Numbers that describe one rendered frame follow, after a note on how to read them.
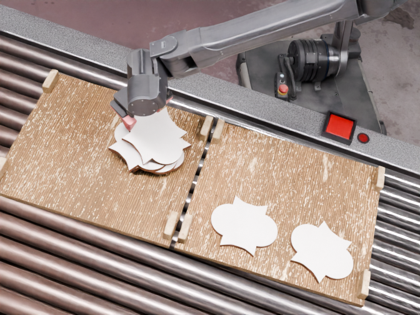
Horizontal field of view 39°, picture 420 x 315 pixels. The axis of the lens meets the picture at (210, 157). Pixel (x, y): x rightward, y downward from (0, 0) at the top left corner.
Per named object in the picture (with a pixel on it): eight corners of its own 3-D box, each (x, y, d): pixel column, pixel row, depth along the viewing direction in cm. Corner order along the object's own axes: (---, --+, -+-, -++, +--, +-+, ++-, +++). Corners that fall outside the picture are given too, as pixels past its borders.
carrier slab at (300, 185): (217, 124, 146) (217, 120, 145) (380, 172, 144) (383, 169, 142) (174, 250, 127) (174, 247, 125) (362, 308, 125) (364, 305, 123)
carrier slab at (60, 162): (55, 75, 148) (54, 71, 147) (213, 123, 146) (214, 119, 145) (-13, 192, 129) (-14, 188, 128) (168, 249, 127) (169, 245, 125)
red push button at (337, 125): (329, 116, 152) (330, 113, 151) (352, 124, 151) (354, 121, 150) (324, 134, 148) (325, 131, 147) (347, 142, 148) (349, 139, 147)
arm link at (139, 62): (155, 44, 116) (126, 44, 115) (157, 72, 112) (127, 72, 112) (155, 67, 122) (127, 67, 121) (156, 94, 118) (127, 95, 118)
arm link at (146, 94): (193, 60, 119) (176, 34, 112) (197, 107, 113) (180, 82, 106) (139, 77, 122) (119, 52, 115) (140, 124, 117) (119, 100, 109)
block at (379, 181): (375, 170, 142) (379, 164, 139) (382, 173, 142) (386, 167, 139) (372, 191, 139) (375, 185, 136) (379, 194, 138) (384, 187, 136)
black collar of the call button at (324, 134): (327, 113, 152) (329, 109, 151) (355, 123, 152) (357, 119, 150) (320, 135, 148) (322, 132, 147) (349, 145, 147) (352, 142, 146)
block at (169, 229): (170, 214, 129) (171, 209, 127) (179, 217, 129) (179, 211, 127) (162, 239, 126) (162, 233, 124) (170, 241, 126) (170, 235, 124)
